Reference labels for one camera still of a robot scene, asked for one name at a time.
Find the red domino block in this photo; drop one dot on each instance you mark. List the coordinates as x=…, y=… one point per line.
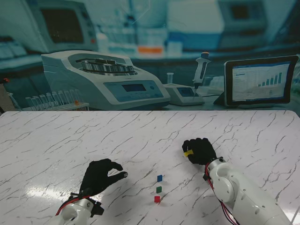
x=157, y=199

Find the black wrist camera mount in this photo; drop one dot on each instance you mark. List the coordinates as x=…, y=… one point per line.
x=97, y=208
x=205, y=175

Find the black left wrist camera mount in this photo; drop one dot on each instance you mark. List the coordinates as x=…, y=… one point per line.
x=97, y=208

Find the printed laboratory backdrop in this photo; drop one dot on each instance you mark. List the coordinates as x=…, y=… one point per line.
x=150, y=47

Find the grey post with orange cap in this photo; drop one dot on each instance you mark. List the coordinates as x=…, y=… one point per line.
x=3, y=96

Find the blue domino block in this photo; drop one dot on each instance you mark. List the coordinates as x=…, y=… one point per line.
x=159, y=178

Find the green domino block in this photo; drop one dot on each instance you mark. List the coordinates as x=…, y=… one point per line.
x=159, y=189

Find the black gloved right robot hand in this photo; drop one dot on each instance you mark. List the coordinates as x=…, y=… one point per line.
x=201, y=151

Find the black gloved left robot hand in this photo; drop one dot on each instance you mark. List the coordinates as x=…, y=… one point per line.
x=96, y=178

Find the yellow domino block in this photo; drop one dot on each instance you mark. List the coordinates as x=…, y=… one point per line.
x=188, y=153

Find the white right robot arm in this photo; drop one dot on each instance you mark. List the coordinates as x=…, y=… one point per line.
x=241, y=194

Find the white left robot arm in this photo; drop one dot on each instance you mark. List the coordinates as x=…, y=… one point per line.
x=75, y=212

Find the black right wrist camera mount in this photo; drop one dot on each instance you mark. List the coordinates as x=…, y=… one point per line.
x=205, y=175

